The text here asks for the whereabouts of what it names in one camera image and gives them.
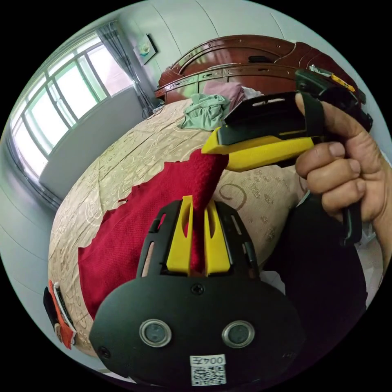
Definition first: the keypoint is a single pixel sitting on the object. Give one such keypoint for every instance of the person's right forearm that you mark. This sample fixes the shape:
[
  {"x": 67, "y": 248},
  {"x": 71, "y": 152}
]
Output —
[{"x": 385, "y": 239}]

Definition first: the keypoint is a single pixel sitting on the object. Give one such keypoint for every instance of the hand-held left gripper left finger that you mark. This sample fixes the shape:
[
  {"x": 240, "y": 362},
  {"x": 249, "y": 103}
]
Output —
[{"x": 180, "y": 242}]

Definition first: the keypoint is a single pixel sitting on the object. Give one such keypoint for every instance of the bed with beige patterned cover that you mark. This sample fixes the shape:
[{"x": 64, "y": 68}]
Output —
[{"x": 122, "y": 165}]

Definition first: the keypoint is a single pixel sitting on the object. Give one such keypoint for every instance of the red sweater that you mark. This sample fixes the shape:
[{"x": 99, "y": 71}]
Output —
[{"x": 128, "y": 239}]

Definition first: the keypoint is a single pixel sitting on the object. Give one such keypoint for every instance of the grey curtain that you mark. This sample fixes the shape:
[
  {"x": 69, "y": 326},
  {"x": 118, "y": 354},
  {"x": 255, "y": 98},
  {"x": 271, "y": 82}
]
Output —
[{"x": 128, "y": 61}]

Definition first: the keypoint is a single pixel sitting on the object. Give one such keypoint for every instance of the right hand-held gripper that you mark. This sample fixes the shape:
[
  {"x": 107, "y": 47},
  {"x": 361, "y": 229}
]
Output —
[{"x": 266, "y": 118}]

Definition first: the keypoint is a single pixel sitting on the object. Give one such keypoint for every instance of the pile of clothes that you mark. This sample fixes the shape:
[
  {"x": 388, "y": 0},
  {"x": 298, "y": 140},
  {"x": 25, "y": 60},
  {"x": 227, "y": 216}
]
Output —
[{"x": 205, "y": 110}]

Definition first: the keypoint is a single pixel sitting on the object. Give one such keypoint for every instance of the orange and black garment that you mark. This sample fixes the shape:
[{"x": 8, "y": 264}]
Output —
[{"x": 61, "y": 318}]

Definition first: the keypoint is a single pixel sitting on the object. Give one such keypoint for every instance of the person's body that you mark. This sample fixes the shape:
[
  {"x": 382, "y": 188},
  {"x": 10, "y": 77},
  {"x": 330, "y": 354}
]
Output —
[{"x": 318, "y": 260}]

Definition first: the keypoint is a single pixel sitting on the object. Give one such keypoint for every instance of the person's right hand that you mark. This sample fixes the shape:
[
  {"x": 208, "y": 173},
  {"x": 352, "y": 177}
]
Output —
[{"x": 355, "y": 159}]

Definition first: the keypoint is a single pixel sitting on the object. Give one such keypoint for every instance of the window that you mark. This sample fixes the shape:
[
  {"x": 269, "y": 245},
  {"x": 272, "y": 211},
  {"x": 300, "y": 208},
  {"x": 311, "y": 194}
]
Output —
[{"x": 61, "y": 101}]

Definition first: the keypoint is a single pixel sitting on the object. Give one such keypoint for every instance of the framed wall picture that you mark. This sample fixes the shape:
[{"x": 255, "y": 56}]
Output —
[{"x": 148, "y": 47}]

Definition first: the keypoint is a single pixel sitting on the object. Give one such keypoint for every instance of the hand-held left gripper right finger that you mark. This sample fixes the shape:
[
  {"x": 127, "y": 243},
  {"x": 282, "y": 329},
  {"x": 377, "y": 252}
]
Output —
[{"x": 216, "y": 248}]

